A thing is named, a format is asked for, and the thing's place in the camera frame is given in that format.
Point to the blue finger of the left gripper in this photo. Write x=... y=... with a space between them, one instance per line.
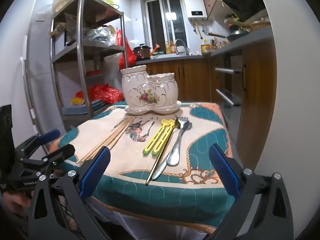
x=53 y=159
x=29 y=146

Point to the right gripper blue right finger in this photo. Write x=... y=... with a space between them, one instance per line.
x=243 y=185

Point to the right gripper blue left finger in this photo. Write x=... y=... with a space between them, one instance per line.
x=79 y=185

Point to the silver metal fork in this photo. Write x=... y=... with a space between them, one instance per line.
x=174 y=155

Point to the silver serrated spoon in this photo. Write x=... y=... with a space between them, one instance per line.
x=163 y=164

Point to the yellow green plastic spoon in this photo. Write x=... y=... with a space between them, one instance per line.
x=168 y=128
x=154 y=143

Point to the kitchen faucet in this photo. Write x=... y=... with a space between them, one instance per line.
x=180 y=47

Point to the kitchen window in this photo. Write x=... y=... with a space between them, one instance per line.
x=165 y=23

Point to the person's left hand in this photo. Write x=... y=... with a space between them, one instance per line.
x=16 y=202

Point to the red plastic bag on shelf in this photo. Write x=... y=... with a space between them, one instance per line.
x=104 y=93

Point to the patterned teal beige table mat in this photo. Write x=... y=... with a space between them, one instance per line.
x=189 y=194

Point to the stainless steel shelf rack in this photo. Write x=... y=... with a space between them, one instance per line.
x=76 y=61

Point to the white floral ceramic utensil holder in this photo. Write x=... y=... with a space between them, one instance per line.
x=146 y=93

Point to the built-in steel oven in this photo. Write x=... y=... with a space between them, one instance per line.
x=230 y=89

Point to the red hanging plastic bag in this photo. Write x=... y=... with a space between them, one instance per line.
x=131 y=57

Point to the clear crumpled plastic bag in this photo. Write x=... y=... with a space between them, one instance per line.
x=105 y=34

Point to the dark red rice cooker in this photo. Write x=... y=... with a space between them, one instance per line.
x=142 y=52

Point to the white pot on rack top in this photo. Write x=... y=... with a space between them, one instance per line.
x=58 y=4

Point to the yellow oil bottle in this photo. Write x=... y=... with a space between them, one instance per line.
x=205 y=47

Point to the black wok with lid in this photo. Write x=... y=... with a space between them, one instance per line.
x=233 y=36

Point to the white water heater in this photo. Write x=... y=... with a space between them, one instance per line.
x=195 y=9

